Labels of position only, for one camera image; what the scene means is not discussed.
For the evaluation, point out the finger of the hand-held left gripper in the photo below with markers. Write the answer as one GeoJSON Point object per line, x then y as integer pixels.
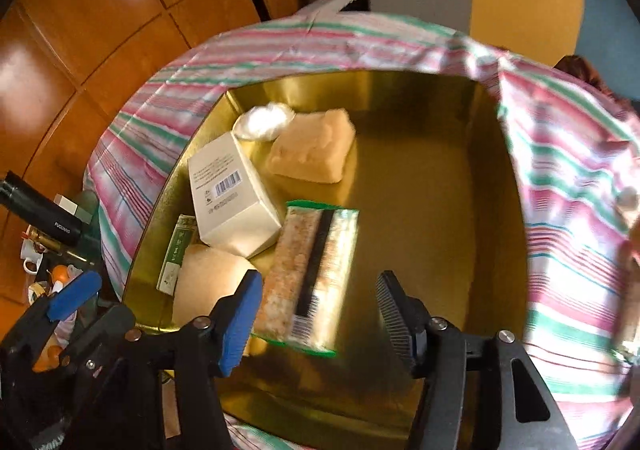
{"type": "Point", "coordinates": [75, 295]}
{"type": "Point", "coordinates": [105, 325]}

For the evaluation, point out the black cylinder bottle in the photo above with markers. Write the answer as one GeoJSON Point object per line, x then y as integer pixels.
{"type": "Point", "coordinates": [40, 212]}

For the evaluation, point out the white plastic strip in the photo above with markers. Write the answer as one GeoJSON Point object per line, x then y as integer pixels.
{"type": "Point", "coordinates": [332, 2]}

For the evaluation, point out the pink green striped bedsheet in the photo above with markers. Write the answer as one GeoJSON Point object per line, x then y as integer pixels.
{"type": "Point", "coordinates": [565, 180]}

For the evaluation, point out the green carton box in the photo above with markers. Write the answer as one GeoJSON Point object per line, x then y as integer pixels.
{"type": "Point", "coordinates": [172, 260]}

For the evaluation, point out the yellow sponge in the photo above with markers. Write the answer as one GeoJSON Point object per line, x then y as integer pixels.
{"type": "Point", "coordinates": [312, 149]}
{"type": "Point", "coordinates": [210, 280]}

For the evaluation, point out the white carton box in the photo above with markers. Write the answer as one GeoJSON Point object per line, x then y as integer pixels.
{"type": "Point", "coordinates": [230, 200]}

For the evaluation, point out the dark red cloth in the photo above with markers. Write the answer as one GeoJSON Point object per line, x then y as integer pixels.
{"type": "Point", "coordinates": [585, 72]}

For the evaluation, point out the gold metal box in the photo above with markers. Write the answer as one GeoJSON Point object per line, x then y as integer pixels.
{"type": "Point", "coordinates": [425, 190]}

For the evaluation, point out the clear snack bar packet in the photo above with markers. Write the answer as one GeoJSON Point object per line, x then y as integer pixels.
{"type": "Point", "coordinates": [310, 270]}

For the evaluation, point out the white plastic bag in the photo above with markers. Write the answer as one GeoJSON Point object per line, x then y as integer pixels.
{"type": "Point", "coordinates": [262, 122]}

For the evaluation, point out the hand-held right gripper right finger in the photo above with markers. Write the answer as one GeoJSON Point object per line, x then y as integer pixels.
{"type": "Point", "coordinates": [395, 325]}

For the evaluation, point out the white cup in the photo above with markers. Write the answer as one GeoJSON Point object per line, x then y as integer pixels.
{"type": "Point", "coordinates": [32, 262]}

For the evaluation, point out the wooden wardrobe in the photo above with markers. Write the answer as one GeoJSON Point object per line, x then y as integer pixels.
{"type": "Point", "coordinates": [125, 4]}

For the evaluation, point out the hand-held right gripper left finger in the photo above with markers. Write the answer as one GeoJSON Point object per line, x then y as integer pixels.
{"type": "Point", "coordinates": [240, 325]}

